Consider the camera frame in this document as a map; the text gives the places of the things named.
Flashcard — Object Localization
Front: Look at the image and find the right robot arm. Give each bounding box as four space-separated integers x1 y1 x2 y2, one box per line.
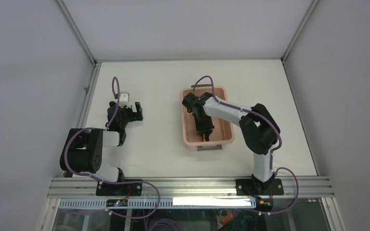
182 92 281 195

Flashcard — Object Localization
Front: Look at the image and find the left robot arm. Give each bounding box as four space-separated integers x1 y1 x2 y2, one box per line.
60 101 144 195

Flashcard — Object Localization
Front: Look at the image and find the small green circuit board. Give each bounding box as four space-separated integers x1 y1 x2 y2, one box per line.
106 199 128 208

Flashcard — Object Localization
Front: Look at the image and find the orange object under table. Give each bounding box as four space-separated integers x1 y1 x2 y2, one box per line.
218 209 238 225

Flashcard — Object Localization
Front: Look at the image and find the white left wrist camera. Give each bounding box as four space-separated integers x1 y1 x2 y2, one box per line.
116 91 132 108

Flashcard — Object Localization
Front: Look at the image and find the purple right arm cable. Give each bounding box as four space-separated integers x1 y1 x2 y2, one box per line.
192 75 300 216

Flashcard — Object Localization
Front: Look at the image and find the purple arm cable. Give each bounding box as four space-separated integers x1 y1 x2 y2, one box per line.
192 75 300 216
64 76 161 220

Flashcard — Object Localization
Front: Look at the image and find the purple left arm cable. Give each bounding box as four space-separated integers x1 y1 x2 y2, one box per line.
64 76 161 220

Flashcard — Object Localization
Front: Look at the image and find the grey slotted cable duct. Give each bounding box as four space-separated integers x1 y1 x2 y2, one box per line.
59 197 256 209

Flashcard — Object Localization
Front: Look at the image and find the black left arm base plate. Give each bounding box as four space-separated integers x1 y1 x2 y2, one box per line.
95 180 143 197

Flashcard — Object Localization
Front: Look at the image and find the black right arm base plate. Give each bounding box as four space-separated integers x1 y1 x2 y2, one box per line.
235 179 284 196

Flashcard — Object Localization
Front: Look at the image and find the coiled purple cable below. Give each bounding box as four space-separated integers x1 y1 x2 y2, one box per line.
146 218 181 231

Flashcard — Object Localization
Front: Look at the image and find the aluminium front frame rail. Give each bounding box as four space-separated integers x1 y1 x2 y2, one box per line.
47 176 335 199

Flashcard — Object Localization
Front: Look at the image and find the aluminium left frame post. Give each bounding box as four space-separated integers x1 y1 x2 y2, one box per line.
54 0 97 66

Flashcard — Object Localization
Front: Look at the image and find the aluminium frame post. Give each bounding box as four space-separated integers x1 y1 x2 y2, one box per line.
281 0 320 65
54 0 97 66

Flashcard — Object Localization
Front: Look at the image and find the aluminium right frame post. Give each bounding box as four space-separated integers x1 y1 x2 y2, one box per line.
281 0 320 65

